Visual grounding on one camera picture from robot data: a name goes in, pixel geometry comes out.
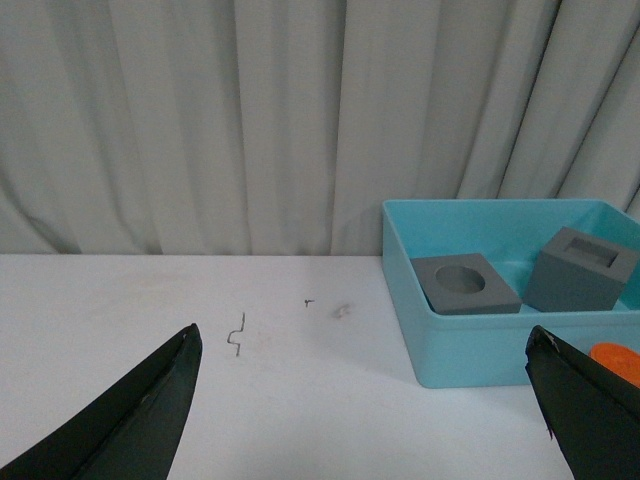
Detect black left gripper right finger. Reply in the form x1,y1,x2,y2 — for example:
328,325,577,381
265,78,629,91
525,325,639,479

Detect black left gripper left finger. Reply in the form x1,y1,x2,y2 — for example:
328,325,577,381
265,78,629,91
1,324,203,479

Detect orange cylinder part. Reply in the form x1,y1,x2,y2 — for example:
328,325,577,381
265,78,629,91
589,342,640,387

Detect gray block with square hole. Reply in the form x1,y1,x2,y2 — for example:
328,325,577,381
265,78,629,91
523,227,639,312

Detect gray block with round hole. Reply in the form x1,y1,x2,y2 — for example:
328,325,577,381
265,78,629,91
411,253,522,315

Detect blue plastic box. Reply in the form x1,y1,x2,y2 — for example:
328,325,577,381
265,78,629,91
382,199,639,388

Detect white curtain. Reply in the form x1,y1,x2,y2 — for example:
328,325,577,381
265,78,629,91
1,1,639,255

